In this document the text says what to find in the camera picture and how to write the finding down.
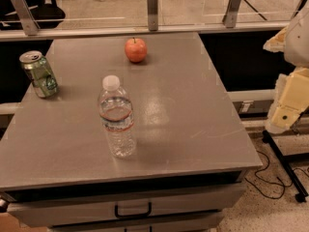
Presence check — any green soda can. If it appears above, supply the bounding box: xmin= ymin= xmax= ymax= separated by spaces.
xmin=19 ymin=50 xmax=58 ymax=99

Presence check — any grey top drawer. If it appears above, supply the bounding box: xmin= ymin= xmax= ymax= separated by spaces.
xmin=8 ymin=183 xmax=245 ymax=227

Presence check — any black office chair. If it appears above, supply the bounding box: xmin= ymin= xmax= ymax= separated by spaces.
xmin=0 ymin=0 xmax=66 ymax=30

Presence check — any black floor cable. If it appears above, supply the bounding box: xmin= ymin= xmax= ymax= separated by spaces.
xmin=244 ymin=150 xmax=309 ymax=200

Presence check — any middle metal bracket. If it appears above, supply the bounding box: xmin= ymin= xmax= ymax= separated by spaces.
xmin=147 ymin=0 xmax=158 ymax=31

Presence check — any grey lower drawer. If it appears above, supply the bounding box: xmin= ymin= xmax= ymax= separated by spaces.
xmin=48 ymin=212 xmax=223 ymax=232

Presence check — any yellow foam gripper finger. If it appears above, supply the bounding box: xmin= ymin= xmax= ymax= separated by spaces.
xmin=265 ymin=67 xmax=309 ymax=134
xmin=263 ymin=27 xmax=287 ymax=53

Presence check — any grey drawer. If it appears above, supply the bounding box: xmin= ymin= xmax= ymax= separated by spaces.
xmin=48 ymin=212 xmax=223 ymax=232
xmin=8 ymin=183 xmax=245 ymax=227

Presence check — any right metal bracket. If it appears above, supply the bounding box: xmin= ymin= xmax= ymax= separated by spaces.
xmin=222 ymin=0 xmax=241 ymax=28

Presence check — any red apple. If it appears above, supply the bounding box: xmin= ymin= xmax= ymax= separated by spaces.
xmin=125 ymin=38 xmax=148 ymax=63

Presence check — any black stand base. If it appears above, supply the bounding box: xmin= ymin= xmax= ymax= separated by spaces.
xmin=263 ymin=130 xmax=309 ymax=203

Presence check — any black drawer handle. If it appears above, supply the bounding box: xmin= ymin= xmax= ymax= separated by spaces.
xmin=114 ymin=202 xmax=153 ymax=219

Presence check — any clear plastic water bottle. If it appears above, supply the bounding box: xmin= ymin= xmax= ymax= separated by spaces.
xmin=98 ymin=75 xmax=136 ymax=158

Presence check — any metal bracket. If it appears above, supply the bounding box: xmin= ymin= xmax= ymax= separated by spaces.
xmin=11 ymin=0 xmax=40 ymax=36
xmin=222 ymin=0 xmax=241 ymax=28
xmin=147 ymin=0 xmax=158 ymax=31

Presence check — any left metal bracket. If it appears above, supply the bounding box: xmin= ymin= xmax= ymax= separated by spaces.
xmin=11 ymin=0 xmax=40 ymax=36

